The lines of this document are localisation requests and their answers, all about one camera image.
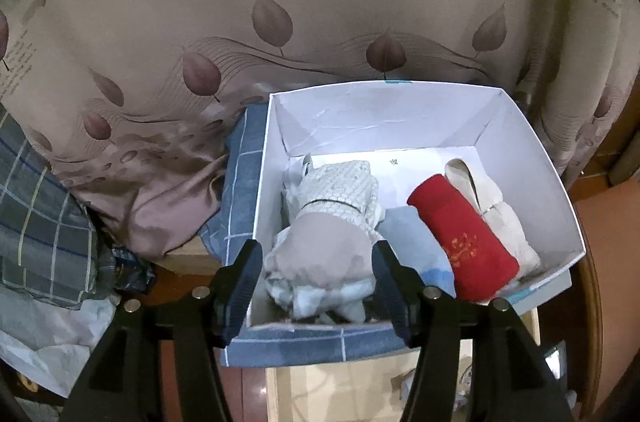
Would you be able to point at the cream bra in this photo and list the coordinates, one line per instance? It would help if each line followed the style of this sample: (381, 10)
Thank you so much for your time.
(505, 217)

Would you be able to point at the white honeycomb beige underwear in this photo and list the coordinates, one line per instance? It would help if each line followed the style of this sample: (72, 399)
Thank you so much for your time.
(325, 247)

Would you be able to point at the brown cardboard box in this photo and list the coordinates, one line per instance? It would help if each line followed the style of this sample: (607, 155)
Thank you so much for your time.
(187, 262)

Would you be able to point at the dark blue packet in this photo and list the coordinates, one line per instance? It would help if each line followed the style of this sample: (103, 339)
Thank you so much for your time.
(130, 267)

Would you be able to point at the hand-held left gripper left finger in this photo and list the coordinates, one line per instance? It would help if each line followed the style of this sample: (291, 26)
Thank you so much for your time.
(240, 292)

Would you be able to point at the white plastic bag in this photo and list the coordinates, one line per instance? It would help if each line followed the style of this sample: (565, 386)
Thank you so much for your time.
(45, 337)

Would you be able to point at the light blue underwear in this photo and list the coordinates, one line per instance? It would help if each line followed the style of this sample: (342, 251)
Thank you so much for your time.
(415, 247)

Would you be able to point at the grey plaid cloth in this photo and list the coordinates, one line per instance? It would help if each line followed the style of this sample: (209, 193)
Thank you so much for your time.
(40, 222)

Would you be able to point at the wooden bed frame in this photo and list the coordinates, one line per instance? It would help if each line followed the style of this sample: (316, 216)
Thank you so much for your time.
(592, 302)

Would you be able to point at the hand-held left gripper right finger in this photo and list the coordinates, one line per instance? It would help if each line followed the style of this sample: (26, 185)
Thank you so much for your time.
(395, 297)

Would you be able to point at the white cardboard box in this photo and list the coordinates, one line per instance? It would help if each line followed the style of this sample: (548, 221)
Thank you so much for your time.
(375, 117)

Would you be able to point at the red underwear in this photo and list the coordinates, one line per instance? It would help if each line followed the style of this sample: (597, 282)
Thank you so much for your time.
(460, 242)

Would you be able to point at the beige leaf-print curtain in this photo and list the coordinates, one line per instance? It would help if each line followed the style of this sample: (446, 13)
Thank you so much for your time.
(300, 2)

